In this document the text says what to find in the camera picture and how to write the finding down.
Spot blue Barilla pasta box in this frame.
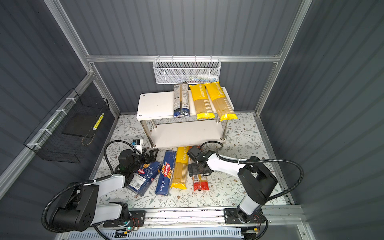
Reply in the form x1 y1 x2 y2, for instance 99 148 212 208
128 161 161 197

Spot white wire mesh basket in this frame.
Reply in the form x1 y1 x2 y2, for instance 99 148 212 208
153 60 222 85

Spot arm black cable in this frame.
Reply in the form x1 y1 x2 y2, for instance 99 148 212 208
41 139 142 240
198 140 304 240

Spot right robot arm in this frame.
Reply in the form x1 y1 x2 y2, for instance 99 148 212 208
187 146 278 223

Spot black wire basket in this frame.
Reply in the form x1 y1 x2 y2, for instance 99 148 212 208
24 91 110 164

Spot yellow marker pen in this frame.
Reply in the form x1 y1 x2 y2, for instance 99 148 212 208
93 113 105 131

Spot red spaghetti bag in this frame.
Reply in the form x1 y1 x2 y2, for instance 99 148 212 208
188 167 210 192

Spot white two-tier shelf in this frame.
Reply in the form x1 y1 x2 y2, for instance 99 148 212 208
137 92 228 148

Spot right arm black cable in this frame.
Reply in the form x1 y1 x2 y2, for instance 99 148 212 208
198 140 304 240

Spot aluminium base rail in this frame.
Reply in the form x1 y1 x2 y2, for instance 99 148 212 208
139 205 308 230

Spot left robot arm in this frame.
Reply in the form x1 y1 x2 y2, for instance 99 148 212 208
42 147 160 233

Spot pens in white basket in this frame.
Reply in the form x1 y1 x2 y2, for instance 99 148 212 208
176 74 219 84

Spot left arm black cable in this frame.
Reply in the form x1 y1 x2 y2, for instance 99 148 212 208
41 139 142 240

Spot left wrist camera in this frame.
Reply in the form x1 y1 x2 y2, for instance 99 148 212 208
132 139 142 153

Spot blue Barilla spaghetti box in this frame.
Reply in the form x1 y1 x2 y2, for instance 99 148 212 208
155 150 177 196

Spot yellow Pastatime spaghetti bag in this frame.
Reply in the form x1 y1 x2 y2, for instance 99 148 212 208
205 82 238 121
189 84 215 120
171 147 190 190

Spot dark blue spaghetti bag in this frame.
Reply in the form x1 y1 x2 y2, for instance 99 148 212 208
173 82 190 118

